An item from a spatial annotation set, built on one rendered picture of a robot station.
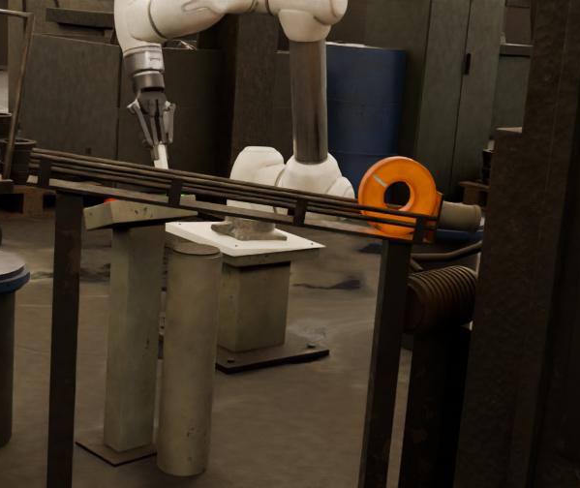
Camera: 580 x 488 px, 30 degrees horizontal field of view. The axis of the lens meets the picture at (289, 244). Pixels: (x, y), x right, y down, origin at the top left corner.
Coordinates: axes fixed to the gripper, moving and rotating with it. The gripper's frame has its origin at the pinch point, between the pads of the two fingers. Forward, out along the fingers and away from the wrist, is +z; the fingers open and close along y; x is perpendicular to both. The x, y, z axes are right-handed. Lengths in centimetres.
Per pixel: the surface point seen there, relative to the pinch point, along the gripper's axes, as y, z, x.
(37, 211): 114, -21, 245
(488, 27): 371, -95, 152
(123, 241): -12.4, 17.7, 2.2
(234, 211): -15.9, 17.8, -40.9
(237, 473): 4, 75, -4
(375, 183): 7, 17, -58
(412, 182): 13, 18, -62
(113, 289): -12.4, 28.0, 9.1
